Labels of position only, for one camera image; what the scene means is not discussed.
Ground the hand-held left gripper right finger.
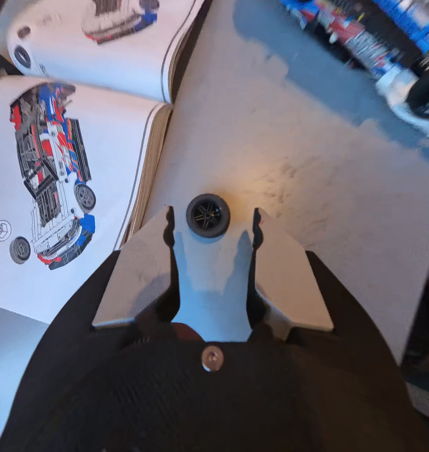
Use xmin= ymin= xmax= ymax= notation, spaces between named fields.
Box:
xmin=247 ymin=208 xmax=334 ymax=341

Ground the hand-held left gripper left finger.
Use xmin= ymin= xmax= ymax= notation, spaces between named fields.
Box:
xmin=92 ymin=206 xmax=181 ymax=327

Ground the black toy car wheel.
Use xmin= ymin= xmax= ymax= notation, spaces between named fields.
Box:
xmin=185 ymin=193 xmax=231 ymax=238

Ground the brick-built toy car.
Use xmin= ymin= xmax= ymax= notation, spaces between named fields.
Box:
xmin=280 ymin=0 xmax=429 ymax=139

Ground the white instruction booklet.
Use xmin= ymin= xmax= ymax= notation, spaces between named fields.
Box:
xmin=0 ymin=0 xmax=208 ymax=325

